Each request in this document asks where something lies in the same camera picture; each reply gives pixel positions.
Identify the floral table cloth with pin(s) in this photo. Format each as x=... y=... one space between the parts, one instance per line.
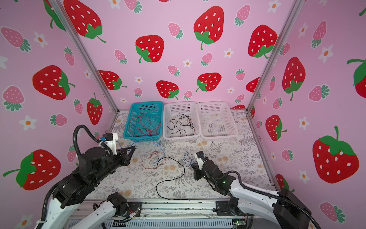
x=163 y=168

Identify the right white plastic basket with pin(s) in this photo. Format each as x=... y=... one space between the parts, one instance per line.
x=216 y=121

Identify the corner aluminium post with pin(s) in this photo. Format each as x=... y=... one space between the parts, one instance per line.
x=289 y=22
x=80 y=21

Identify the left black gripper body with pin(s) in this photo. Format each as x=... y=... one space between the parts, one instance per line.
x=113 y=164

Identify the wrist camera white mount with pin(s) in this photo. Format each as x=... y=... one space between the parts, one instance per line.
x=200 y=159
x=110 y=140

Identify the right corner aluminium post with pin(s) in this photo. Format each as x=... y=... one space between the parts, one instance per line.
x=289 y=22

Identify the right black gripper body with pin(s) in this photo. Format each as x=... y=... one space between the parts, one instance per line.
x=199 y=173

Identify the middle white plastic basket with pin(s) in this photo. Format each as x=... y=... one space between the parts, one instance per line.
x=181 y=121

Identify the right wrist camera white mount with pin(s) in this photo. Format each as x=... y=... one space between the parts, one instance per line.
x=200 y=159

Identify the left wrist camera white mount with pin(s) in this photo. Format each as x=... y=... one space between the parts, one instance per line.
x=110 y=140

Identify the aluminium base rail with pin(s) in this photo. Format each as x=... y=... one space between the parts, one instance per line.
x=184 y=214

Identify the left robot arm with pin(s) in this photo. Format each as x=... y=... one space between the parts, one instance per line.
x=95 y=165

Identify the left corner aluminium post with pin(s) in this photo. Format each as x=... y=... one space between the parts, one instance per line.
x=80 y=21

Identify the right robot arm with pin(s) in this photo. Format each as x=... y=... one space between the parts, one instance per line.
x=282 y=208

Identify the white plastic basket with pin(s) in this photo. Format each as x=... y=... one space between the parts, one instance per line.
x=181 y=121
x=216 y=121

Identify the teal plastic basket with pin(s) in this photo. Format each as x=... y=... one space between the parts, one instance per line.
x=144 y=122

